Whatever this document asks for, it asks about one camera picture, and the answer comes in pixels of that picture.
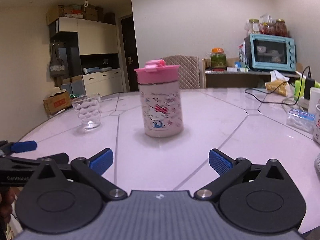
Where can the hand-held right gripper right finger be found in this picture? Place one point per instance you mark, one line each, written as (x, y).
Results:
(220, 165)

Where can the dark brown door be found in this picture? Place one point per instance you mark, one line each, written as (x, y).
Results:
(128, 50)

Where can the orange-lidded green pickle jar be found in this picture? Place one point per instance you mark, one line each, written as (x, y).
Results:
(218, 58)

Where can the black power adapter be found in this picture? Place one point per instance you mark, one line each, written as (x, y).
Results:
(309, 87)

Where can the white security camera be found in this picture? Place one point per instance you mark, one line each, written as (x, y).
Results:
(86, 3)

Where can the yellow plastic bag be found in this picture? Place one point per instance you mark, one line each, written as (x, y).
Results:
(276, 83)

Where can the open cardboard box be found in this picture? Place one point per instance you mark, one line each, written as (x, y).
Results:
(56, 102)

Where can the pink printed steel bottle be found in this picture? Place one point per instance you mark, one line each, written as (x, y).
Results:
(161, 110)

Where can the cream and black cabinet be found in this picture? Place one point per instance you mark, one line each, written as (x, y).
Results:
(97, 37)

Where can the cardboard boxes on cabinet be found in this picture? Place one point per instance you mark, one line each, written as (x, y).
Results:
(90, 12)

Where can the light blue toaster oven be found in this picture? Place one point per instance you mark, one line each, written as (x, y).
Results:
(270, 52)

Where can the white mug with red print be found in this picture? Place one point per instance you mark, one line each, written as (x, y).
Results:
(317, 127)

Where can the grey cloth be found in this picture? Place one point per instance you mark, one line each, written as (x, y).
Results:
(317, 162)

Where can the white and red package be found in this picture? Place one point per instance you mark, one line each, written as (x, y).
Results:
(241, 53)

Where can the beige quilted chair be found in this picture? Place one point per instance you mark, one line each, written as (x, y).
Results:
(186, 71)

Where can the pink bottle cap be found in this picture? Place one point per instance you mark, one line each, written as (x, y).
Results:
(157, 72)

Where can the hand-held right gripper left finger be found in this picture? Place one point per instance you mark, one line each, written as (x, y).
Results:
(101, 163)

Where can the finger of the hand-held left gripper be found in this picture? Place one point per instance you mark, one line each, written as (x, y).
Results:
(61, 158)
(23, 146)

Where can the wooden shelf unit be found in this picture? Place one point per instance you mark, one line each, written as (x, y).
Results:
(232, 78)

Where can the blue pocket tissue pack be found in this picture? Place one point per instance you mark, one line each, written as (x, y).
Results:
(300, 120)

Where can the clear dimpled glass cup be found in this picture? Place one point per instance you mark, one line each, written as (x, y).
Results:
(87, 111)

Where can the small jar of red preserves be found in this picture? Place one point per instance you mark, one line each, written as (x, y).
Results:
(268, 28)

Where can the green tissue box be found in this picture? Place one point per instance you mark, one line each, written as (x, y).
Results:
(298, 87)

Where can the jar with green lid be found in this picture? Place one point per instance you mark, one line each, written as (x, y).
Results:
(254, 26)

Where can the white cup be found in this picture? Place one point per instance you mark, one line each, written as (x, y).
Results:
(314, 97)

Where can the grey storage boxes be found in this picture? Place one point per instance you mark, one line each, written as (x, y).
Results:
(75, 87)

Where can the grey hanging bag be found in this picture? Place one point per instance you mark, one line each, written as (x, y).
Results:
(57, 66)

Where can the large jar of red preserves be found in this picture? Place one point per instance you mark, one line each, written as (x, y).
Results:
(281, 28)

